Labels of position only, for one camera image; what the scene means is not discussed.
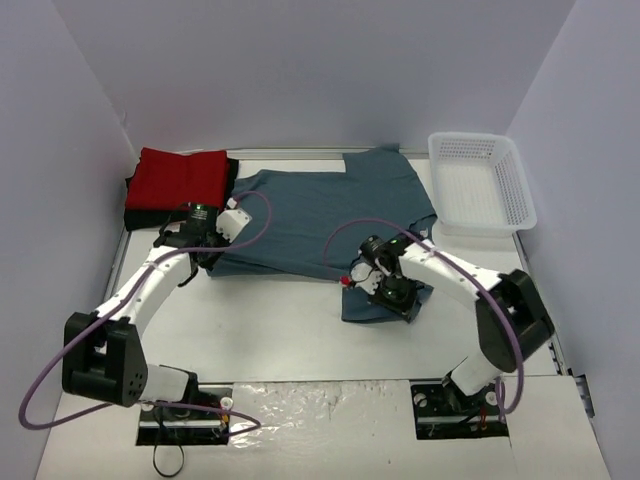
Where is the blue t shirt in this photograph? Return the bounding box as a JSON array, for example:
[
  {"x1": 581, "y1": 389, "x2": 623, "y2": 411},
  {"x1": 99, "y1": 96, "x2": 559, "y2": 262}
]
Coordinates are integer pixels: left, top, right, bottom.
[{"x1": 206, "y1": 143, "x2": 439, "y2": 324}]

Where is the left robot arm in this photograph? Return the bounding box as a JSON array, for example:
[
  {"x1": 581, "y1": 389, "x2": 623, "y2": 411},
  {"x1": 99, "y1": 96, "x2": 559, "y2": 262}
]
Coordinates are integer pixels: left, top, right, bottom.
[{"x1": 62, "y1": 204, "x2": 228, "y2": 418}]

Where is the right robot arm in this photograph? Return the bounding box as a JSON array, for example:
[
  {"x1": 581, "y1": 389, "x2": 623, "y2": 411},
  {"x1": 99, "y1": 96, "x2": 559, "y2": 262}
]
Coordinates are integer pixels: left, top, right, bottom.
[{"x1": 347, "y1": 234, "x2": 555, "y2": 413}]

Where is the black folded t shirt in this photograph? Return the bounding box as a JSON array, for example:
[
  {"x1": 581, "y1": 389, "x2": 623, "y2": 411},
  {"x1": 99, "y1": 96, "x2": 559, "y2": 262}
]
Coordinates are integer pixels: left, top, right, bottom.
[{"x1": 124, "y1": 156, "x2": 239, "y2": 231}]

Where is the red folded t shirt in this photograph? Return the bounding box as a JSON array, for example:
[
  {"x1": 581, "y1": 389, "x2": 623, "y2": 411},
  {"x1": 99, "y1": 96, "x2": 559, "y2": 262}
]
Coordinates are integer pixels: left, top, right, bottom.
[{"x1": 125, "y1": 147, "x2": 231, "y2": 211}]

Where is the white plastic basket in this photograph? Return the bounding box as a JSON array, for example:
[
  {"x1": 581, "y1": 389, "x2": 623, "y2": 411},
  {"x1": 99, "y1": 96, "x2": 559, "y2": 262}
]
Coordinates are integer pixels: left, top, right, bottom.
[{"x1": 428, "y1": 132, "x2": 537, "y2": 238}]

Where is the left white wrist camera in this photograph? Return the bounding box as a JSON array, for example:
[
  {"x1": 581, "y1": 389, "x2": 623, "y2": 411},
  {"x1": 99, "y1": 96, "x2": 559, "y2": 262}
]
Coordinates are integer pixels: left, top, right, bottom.
[{"x1": 216, "y1": 198, "x2": 252, "y2": 243}]

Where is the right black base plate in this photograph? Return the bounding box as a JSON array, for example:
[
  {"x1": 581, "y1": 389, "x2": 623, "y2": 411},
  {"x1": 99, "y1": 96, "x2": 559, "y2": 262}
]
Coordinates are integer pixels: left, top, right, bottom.
[{"x1": 410, "y1": 380, "x2": 509, "y2": 440}]

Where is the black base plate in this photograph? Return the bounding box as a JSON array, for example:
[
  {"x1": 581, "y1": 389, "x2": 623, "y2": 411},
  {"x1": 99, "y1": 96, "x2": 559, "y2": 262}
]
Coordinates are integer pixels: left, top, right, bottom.
[
  {"x1": 135, "y1": 405, "x2": 230, "y2": 446},
  {"x1": 410, "y1": 380, "x2": 509, "y2": 440}
]

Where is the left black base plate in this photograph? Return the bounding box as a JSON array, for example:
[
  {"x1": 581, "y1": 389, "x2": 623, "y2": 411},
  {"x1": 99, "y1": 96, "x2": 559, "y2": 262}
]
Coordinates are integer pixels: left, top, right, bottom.
[{"x1": 135, "y1": 405, "x2": 230, "y2": 446}]

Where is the thin black cable loop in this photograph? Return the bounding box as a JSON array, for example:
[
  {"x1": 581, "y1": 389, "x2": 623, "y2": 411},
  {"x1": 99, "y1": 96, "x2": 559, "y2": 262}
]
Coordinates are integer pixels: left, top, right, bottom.
[{"x1": 151, "y1": 441, "x2": 185, "y2": 477}]

